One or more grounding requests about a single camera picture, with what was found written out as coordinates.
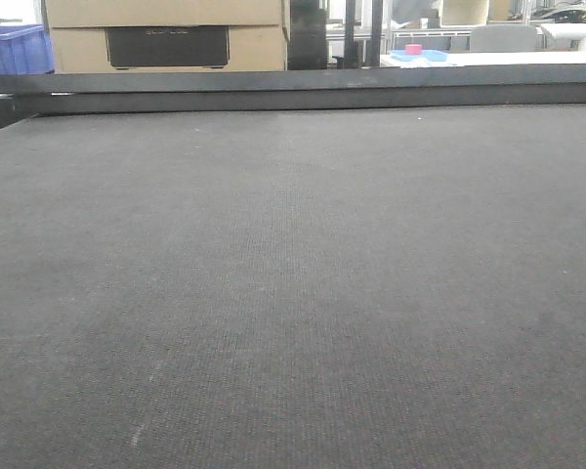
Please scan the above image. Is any dark grey conveyor belt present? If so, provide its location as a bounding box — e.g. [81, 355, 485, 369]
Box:
[0, 106, 586, 468]

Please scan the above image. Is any lower cardboard box black label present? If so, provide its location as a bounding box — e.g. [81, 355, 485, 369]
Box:
[48, 24, 290, 73]

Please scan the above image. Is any upper cardboard box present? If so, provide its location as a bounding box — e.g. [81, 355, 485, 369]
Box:
[46, 0, 290, 28]

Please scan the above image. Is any blue tray on table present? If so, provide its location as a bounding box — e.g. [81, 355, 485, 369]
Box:
[390, 49, 448, 63]

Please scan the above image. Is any pink tape roll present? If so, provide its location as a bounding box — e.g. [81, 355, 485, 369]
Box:
[404, 43, 423, 56]

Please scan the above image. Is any white background table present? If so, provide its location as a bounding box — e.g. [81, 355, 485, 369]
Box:
[380, 51, 586, 68]

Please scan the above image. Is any blue plastic crate background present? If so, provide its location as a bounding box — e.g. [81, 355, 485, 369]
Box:
[0, 24, 55, 75]

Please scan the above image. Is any black vertical post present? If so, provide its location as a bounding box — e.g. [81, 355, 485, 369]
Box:
[344, 0, 385, 69]

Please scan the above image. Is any black conveyor side rail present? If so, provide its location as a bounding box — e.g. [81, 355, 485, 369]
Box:
[0, 64, 586, 115]

